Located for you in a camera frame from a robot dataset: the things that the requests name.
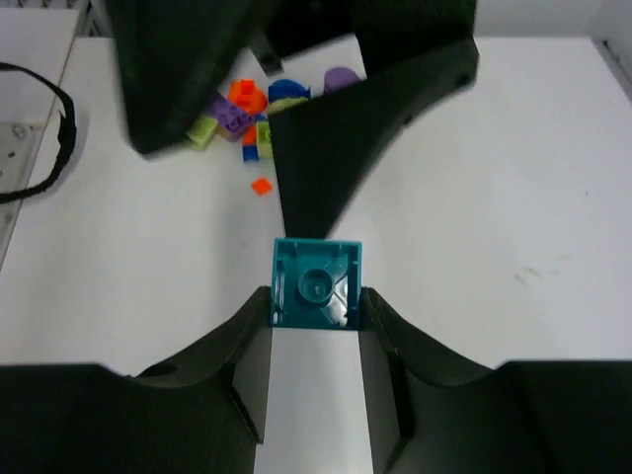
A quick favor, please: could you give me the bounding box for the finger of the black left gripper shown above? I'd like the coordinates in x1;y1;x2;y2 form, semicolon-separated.
106;0;272;154

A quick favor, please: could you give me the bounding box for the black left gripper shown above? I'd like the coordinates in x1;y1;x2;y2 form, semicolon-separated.
251;0;479;239

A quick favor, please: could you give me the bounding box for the light green lego brick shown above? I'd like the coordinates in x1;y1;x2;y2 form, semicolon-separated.
256;120;274;160

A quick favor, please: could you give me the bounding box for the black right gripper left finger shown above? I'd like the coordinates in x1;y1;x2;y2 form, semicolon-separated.
1;286;272;473

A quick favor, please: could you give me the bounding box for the orange lego plate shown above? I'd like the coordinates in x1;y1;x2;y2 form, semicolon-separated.
242;124;258;147

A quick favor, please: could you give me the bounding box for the small teal lego brick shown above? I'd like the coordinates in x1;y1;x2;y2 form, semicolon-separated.
270;238;362;331

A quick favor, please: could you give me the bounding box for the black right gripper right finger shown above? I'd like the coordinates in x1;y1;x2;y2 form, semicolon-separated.
358;288;631;473

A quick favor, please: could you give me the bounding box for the light green lego brick low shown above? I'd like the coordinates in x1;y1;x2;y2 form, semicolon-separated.
187;114;218;150

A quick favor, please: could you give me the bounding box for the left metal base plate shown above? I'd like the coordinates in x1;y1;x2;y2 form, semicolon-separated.
0;123;43;262

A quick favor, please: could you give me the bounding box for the purple round lego piece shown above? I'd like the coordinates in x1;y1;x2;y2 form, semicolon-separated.
323;66;362;95

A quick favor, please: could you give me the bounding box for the purple stepped lego brick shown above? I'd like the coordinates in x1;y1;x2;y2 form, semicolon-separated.
205;93;256;142

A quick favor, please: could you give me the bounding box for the orange round lego piece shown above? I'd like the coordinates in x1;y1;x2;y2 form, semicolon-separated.
228;79;268;115

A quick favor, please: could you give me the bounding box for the blue arch lego piece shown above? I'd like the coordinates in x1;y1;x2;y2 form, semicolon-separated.
268;79;311;104

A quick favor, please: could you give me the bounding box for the small blue lego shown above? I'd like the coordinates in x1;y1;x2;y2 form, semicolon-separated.
242;144;260;163

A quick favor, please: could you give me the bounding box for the small orange flat lego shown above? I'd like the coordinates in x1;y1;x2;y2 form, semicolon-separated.
251;177;273;197

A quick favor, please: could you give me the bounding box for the pale green rounded lego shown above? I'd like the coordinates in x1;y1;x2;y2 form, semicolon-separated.
268;97;308;116

